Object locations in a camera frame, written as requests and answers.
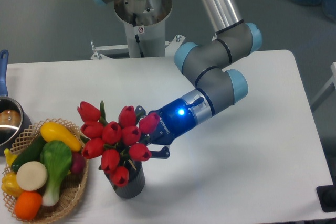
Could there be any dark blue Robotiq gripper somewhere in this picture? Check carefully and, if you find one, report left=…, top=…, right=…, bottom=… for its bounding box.
left=134, top=89, right=213, bottom=159

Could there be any red tulip bouquet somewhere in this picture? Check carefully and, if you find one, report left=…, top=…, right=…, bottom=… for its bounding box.
left=77, top=101, right=160, bottom=188

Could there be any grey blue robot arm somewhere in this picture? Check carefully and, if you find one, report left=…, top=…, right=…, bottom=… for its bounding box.
left=94, top=0, right=263, bottom=159

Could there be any dark grey ribbed vase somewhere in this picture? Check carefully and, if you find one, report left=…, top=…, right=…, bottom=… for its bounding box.
left=105, top=161, right=145, bottom=199

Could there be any red radish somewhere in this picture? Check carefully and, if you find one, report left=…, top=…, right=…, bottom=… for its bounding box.
left=70, top=152, right=86, bottom=174

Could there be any green bok choy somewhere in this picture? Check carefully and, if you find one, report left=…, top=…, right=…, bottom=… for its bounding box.
left=40, top=140, right=72, bottom=207

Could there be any yellow squash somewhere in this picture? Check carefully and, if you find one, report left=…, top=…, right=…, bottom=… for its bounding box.
left=40, top=122, right=82, bottom=152

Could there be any green cucumber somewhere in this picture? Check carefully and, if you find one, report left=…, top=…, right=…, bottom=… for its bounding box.
left=11, top=134, right=47, bottom=172

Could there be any beige round bun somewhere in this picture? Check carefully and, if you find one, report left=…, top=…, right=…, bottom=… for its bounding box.
left=16, top=161, right=48, bottom=191

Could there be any yellow banana tip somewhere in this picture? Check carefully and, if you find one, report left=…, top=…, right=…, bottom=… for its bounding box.
left=4, top=148, right=18, bottom=167

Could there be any orange fruit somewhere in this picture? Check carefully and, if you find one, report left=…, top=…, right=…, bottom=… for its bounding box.
left=14, top=191, right=42, bottom=220

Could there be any yellow bell pepper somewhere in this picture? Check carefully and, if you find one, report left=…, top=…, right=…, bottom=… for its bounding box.
left=1, top=172, right=24, bottom=198

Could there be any black device at table edge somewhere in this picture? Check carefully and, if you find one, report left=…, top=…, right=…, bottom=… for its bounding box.
left=316, top=185, right=335, bottom=212

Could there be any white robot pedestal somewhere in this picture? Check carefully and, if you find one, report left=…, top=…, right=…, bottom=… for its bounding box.
left=91, top=0, right=186, bottom=59

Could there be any blue handled saucepan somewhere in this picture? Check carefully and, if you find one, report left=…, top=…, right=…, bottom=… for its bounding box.
left=1, top=49, right=31, bottom=156

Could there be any white frame at right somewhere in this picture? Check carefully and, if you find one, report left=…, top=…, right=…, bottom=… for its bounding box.
left=310, top=62, right=335, bottom=113

